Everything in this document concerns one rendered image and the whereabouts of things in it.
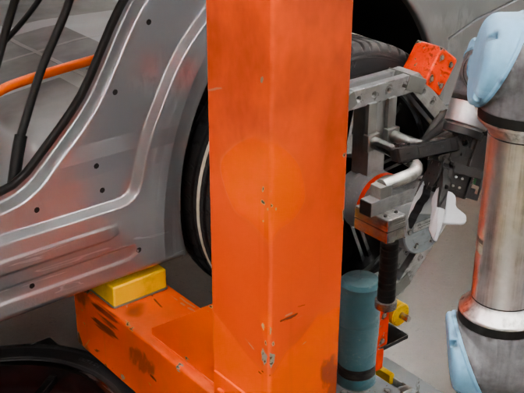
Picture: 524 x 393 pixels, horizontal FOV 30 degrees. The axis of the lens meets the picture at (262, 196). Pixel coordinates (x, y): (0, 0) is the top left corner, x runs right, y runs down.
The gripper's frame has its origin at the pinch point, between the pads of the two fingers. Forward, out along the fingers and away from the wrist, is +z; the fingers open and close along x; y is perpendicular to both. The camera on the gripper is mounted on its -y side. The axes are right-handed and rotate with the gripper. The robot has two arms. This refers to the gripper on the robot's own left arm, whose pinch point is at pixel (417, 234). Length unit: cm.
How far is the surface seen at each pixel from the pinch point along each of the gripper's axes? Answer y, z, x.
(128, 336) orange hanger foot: -41, 39, 33
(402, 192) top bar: 0.1, -5.7, 16.4
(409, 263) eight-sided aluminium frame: 18, 11, 55
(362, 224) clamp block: -5.2, 2.5, 17.9
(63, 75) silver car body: -71, -7, 74
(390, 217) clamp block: -1.8, -0.6, 12.8
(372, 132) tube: -4.6, -15.3, 34.8
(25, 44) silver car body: -84, -11, 98
